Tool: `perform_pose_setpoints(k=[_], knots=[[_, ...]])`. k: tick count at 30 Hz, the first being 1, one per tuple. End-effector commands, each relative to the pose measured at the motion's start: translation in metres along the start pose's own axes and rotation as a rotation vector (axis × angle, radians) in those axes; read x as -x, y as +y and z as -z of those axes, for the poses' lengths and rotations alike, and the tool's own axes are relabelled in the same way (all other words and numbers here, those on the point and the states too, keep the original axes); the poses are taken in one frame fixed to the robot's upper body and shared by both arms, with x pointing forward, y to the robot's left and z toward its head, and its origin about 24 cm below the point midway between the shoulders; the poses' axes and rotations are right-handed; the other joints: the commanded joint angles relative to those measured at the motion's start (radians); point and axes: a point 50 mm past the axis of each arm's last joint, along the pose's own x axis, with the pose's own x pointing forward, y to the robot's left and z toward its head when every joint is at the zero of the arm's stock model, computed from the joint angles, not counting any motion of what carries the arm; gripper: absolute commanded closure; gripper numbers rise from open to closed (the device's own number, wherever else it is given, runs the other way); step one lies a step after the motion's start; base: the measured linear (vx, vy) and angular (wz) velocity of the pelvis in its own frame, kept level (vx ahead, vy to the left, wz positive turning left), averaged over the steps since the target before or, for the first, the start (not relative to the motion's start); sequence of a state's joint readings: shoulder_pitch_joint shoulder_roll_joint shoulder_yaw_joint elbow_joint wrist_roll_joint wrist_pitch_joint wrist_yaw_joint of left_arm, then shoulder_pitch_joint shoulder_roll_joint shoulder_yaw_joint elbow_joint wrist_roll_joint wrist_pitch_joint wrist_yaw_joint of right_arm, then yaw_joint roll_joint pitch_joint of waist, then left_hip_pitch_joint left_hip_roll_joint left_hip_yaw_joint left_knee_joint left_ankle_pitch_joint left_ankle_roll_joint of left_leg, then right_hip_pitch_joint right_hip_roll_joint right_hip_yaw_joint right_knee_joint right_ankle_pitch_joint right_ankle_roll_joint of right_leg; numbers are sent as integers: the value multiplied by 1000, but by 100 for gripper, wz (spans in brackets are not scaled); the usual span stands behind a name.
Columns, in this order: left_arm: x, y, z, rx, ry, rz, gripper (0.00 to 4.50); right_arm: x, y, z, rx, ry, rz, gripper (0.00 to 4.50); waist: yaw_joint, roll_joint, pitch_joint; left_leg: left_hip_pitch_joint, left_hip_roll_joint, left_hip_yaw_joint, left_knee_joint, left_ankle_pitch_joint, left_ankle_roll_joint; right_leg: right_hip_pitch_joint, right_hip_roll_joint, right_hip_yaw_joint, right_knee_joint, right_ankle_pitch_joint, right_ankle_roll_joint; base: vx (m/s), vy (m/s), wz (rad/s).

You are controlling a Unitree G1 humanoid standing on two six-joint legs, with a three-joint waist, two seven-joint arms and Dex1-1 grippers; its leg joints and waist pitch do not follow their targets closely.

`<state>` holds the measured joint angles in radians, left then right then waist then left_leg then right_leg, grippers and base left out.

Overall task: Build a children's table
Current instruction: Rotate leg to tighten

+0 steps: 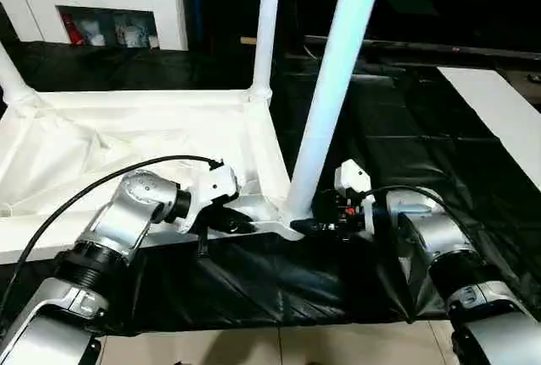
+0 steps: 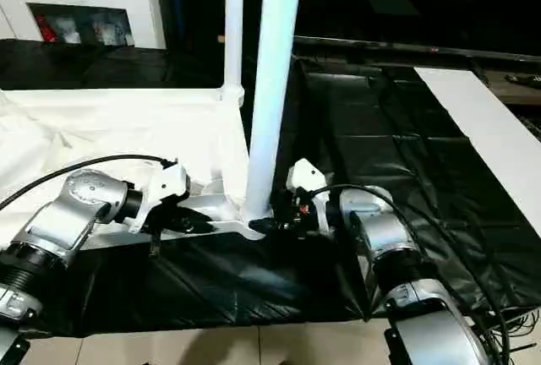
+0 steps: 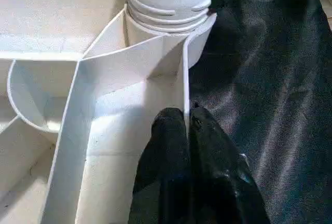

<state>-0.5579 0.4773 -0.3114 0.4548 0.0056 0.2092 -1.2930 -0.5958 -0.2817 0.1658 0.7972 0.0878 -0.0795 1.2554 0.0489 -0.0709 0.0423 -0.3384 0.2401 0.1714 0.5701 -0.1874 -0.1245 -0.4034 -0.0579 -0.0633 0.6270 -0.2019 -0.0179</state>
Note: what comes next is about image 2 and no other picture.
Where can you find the white plastic table top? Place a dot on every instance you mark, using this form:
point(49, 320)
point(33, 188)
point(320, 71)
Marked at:
point(101, 128)

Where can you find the white plastic table leg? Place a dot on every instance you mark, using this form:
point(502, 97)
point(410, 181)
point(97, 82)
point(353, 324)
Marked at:
point(272, 61)
point(233, 19)

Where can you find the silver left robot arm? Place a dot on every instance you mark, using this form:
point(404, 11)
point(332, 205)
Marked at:
point(68, 221)

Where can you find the black plastic mat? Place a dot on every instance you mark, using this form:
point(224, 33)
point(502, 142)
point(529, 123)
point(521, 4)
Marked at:
point(406, 196)

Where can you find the small tan tag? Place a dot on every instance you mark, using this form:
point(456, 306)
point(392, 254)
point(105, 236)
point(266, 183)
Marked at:
point(221, 39)

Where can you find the small bottles behind glass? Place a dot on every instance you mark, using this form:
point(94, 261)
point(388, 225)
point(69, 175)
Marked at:
point(80, 27)

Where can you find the white paper sheet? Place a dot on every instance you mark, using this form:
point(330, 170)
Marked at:
point(486, 124)

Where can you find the dark elongated device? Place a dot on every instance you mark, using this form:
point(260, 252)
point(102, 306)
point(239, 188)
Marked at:
point(524, 81)

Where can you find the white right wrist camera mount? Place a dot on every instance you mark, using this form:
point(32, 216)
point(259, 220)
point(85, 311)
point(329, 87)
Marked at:
point(306, 181)

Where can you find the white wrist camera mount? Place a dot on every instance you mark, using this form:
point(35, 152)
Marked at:
point(162, 184)
point(306, 181)

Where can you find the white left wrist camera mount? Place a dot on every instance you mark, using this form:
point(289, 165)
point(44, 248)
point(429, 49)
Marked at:
point(162, 184)

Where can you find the dark metal rail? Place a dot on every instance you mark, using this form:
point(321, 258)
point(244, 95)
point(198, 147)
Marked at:
point(414, 46)

